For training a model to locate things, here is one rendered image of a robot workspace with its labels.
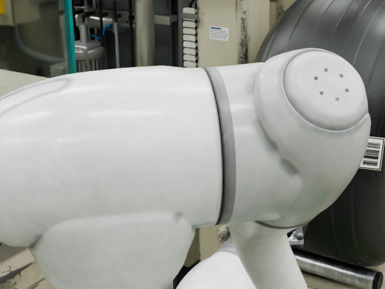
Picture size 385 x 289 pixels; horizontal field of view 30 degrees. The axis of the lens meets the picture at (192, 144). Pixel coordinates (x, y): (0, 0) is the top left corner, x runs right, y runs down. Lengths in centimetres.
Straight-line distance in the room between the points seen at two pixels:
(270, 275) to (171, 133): 35
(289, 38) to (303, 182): 89
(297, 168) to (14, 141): 21
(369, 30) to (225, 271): 56
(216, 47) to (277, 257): 91
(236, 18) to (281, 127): 111
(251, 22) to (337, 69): 110
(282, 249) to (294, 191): 26
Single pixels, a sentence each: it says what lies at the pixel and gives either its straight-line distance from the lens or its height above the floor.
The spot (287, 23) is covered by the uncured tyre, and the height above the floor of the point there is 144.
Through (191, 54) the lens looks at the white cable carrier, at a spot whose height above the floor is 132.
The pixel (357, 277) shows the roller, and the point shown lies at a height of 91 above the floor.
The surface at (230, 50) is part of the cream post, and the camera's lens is 164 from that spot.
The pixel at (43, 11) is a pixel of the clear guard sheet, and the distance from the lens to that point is 161.
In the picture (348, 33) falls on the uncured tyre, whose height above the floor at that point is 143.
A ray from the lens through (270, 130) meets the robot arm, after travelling 53.
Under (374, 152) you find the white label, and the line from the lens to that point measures 134.
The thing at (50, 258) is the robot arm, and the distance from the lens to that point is 57.
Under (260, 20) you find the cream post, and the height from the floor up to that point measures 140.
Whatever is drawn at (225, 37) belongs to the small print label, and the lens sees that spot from 164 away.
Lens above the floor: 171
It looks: 20 degrees down
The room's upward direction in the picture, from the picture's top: 1 degrees counter-clockwise
